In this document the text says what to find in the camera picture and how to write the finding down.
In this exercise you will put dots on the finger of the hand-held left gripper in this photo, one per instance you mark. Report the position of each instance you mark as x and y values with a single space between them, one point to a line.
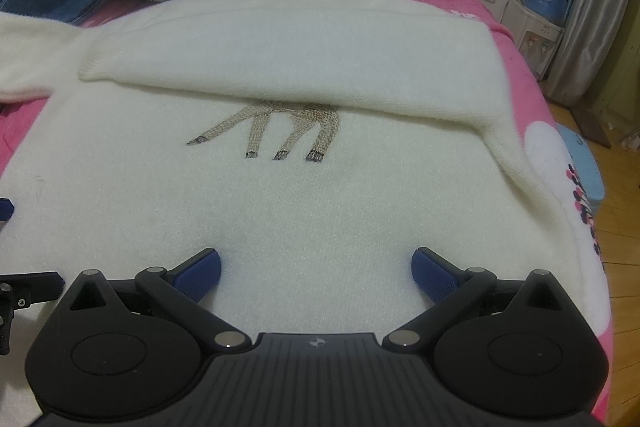
6 210
32 287

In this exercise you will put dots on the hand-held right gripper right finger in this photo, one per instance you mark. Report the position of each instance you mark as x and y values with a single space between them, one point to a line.
431 274

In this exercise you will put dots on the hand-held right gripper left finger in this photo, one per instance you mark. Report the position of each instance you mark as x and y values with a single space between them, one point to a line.
199 274

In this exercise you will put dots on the white knit sweater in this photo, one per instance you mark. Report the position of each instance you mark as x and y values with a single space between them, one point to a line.
320 82

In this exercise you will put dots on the light blue plastic stool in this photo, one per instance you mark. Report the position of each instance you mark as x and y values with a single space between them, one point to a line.
585 162

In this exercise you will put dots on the pink floral blanket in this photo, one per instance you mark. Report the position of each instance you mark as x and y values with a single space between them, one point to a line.
522 87

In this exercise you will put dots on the brown floor mat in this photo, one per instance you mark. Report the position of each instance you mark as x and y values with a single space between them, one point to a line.
595 127

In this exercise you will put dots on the white water dispenser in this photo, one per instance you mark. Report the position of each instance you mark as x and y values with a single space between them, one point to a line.
532 42

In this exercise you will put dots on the grey curtain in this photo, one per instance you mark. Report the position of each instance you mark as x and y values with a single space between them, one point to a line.
590 7

